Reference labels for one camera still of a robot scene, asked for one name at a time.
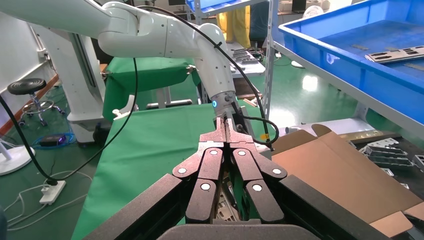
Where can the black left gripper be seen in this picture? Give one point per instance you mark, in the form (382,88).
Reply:
(241,122)

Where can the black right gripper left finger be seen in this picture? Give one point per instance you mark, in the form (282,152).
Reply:
(208,172)

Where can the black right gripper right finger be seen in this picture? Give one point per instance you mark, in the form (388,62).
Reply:
(251,172)

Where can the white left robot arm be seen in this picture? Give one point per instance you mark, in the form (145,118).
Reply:
(149,36)

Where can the white table with metal parts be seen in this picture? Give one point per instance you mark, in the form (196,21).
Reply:
(251,68)

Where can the brown cardboard box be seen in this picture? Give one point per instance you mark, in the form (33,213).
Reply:
(331,172)

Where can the blue plastic tray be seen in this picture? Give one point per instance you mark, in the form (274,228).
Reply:
(331,63)
(215,5)

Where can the silver slotted metal plate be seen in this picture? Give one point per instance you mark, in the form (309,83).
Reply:
(397,55)
(227,207)

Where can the grey perforated shelf upright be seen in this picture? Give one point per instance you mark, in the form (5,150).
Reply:
(270,66)

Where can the green table cloth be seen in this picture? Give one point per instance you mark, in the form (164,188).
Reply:
(149,142)

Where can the silver binder clip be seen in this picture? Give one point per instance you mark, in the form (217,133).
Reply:
(191,69)

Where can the yellow hanging garment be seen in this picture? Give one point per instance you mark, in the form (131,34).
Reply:
(236,26)

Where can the person in teal shirt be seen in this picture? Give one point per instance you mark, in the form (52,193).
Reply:
(260,20)

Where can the green covered table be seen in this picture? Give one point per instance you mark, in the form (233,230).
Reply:
(149,73)

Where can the white fan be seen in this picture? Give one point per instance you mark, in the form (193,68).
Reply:
(313,11)

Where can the white robot column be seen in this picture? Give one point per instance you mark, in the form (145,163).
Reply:
(82,99)

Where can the white power strip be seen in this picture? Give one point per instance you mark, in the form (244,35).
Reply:
(53,193)

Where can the small black electronic device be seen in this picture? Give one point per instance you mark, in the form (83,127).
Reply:
(51,140)

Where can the white round floor base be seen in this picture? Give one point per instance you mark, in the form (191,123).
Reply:
(13,162)

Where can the black round stool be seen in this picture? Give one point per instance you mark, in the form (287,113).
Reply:
(26,86)

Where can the white curved plastic bracket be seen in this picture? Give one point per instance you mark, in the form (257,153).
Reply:
(124,111)

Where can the long silver metal bracket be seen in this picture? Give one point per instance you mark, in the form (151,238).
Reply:
(384,152)

